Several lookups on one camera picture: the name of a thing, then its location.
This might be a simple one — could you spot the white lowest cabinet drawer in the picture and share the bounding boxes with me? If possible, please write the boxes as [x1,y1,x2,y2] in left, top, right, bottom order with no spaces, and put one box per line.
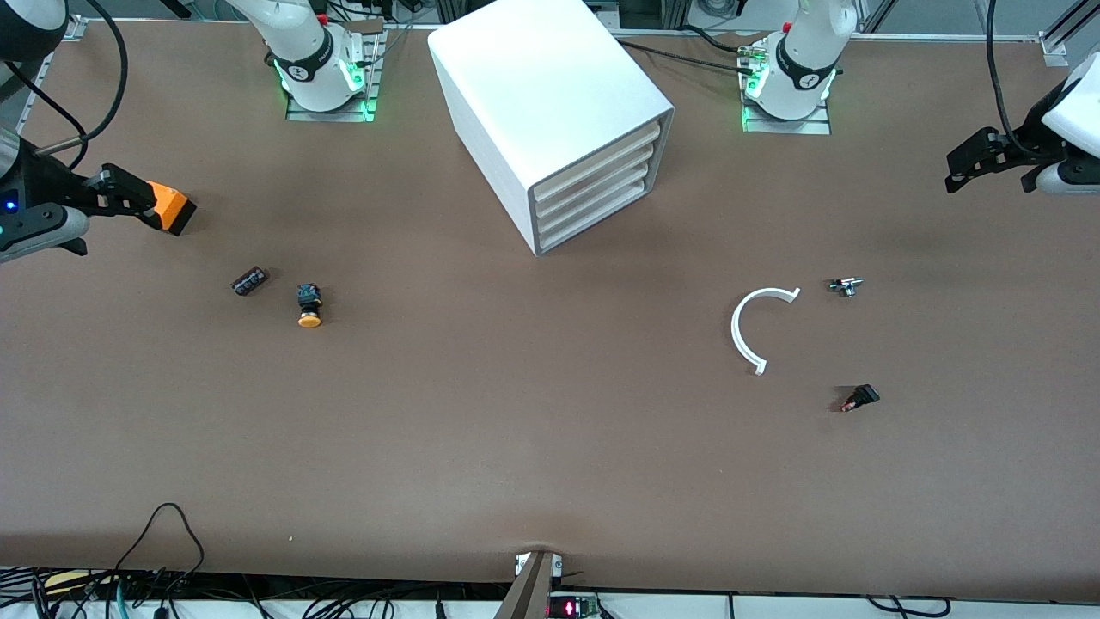
[538,175,660,251]

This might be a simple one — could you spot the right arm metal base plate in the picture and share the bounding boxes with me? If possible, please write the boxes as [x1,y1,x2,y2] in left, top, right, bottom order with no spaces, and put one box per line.
[286,30,388,123]

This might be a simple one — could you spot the black base power cable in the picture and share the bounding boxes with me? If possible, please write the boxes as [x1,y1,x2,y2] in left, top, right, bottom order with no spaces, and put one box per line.
[683,24,761,54]
[614,37,761,78]

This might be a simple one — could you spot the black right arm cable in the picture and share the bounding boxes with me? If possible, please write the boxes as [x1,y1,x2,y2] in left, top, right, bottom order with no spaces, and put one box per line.
[0,0,130,173]

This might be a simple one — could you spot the silver table edge rail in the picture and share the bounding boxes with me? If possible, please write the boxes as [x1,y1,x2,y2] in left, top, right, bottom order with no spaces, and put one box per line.
[69,15,1042,42]

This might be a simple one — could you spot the tangled black floor cables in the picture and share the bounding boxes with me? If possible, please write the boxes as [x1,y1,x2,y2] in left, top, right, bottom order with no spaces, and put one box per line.
[0,566,516,619]

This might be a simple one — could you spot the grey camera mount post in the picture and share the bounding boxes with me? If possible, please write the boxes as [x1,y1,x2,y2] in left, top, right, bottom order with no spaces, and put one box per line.
[494,550,564,619]

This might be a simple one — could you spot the white semicircular plastic bracket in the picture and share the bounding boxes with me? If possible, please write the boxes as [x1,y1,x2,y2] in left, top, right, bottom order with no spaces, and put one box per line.
[730,286,802,377]

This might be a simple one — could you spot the white cable duct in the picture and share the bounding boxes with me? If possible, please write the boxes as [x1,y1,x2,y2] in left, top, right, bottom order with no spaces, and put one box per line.
[0,595,1100,619]

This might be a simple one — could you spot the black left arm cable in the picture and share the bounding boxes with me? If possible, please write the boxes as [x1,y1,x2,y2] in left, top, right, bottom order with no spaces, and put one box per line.
[987,0,1045,160]

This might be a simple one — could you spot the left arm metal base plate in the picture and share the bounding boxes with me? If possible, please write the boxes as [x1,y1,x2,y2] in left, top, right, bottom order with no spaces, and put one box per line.
[741,43,833,136]

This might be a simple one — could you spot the thin black looped cable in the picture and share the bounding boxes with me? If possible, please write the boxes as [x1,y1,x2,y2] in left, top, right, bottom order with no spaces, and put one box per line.
[112,503,207,594]

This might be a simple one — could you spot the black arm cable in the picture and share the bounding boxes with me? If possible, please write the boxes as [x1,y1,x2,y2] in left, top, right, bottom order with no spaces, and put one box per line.
[0,0,130,173]
[987,0,1045,160]

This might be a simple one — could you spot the white grey tray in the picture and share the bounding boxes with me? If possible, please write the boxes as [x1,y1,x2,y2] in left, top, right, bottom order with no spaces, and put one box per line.
[533,123,661,204]

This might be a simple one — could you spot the white drawer cabinet housing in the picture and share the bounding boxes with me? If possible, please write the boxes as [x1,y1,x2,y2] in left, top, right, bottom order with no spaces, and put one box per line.
[427,0,675,257]

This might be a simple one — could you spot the aluminium frame profile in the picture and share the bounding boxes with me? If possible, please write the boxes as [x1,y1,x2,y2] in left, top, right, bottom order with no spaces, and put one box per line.
[17,15,87,130]
[1038,0,1100,68]

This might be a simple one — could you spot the small red display device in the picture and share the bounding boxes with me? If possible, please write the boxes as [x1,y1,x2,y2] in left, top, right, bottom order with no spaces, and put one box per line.
[547,593,602,619]

